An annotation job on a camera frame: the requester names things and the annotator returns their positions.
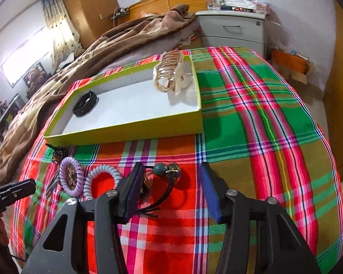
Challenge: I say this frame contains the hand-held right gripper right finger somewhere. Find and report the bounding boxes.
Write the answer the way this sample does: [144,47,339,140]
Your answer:
[198,161,322,274]

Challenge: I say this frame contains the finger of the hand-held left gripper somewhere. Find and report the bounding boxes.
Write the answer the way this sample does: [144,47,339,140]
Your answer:
[0,178,36,214]

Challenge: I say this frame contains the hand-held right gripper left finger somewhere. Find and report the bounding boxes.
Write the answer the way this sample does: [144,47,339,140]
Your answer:
[21,161,145,274]

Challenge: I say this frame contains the black hair tie green beads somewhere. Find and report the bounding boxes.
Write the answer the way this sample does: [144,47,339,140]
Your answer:
[137,162,190,219]

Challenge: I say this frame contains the light blue spiral hair tie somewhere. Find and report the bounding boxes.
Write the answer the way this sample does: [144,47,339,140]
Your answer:
[84,164,122,202]

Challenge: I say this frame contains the purple spiral hair tie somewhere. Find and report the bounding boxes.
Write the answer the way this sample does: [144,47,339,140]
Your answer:
[59,156,84,197]

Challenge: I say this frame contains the pink rhinestone hair clip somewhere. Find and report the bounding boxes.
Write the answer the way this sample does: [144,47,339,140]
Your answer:
[46,143,67,164]

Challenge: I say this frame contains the gold black flower brooch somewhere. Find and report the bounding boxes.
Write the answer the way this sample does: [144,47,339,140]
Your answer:
[65,167,78,184]

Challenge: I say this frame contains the yellow-green cardboard box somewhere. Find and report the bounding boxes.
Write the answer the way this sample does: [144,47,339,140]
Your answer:
[43,55,204,147]

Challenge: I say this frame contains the person's left hand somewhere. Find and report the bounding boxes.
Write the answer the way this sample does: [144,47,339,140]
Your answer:
[0,215,8,244]

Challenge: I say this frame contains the cluttered shelf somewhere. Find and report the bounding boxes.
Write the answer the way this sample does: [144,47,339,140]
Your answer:
[0,93,25,137]

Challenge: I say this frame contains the plaid cloth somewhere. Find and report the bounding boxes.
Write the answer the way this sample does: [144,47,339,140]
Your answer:
[11,46,343,274]

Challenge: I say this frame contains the black leather wristband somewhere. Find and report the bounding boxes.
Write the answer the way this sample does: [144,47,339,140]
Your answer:
[72,90,99,117]

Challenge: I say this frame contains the brown patterned blanket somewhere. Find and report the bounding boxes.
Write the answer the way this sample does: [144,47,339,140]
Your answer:
[0,4,201,177]

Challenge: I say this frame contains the gold pearly hair claw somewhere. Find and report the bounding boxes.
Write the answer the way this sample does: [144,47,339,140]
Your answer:
[152,50,189,97]

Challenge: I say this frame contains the orange box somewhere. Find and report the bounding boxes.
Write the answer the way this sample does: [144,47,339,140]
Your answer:
[271,48,308,75]

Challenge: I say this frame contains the white nightstand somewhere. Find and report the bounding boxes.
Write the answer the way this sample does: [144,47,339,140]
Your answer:
[195,10,268,59]

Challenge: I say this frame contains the dotted curtain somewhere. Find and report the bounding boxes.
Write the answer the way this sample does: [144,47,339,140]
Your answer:
[41,0,82,63]

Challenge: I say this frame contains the pile of small packets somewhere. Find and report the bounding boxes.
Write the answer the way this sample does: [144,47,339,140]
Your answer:
[220,0,271,13]

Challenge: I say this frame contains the wooden wardrobe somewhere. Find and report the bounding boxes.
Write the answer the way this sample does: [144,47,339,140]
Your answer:
[60,0,121,50]

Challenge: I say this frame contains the power strip with cables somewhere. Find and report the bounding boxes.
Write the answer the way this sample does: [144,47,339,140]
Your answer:
[111,6,130,20]

